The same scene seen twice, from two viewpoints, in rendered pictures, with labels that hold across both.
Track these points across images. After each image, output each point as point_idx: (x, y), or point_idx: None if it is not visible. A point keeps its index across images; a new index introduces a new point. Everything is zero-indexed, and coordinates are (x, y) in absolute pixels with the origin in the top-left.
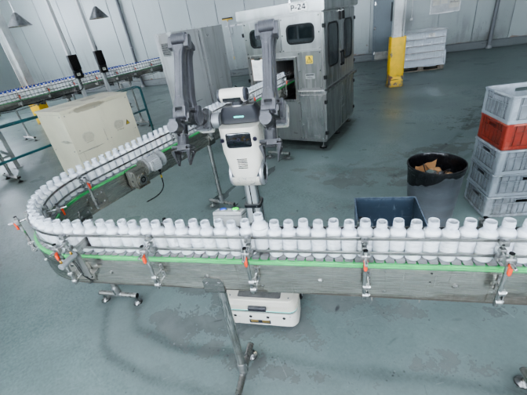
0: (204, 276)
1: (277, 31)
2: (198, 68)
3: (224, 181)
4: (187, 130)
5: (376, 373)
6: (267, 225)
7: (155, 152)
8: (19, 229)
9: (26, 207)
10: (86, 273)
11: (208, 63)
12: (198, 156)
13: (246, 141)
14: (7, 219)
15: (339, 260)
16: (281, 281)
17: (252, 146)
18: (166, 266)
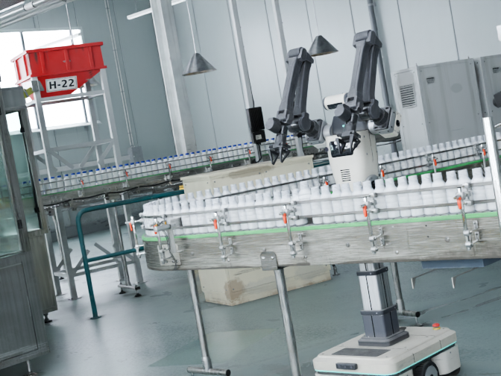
0: (262, 250)
1: (369, 39)
2: (468, 128)
3: (433, 300)
4: (285, 131)
5: None
6: (310, 191)
7: (290, 194)
8: (121, 333)
9: (136, 317)
10: (172, 250)
11: (493, 121)
12: (417, 274)
13: (348, 148)
14: (109, 326)
15: (361, 221)
16: (320, 250)
17: (353, 154)
18: (234, 242)
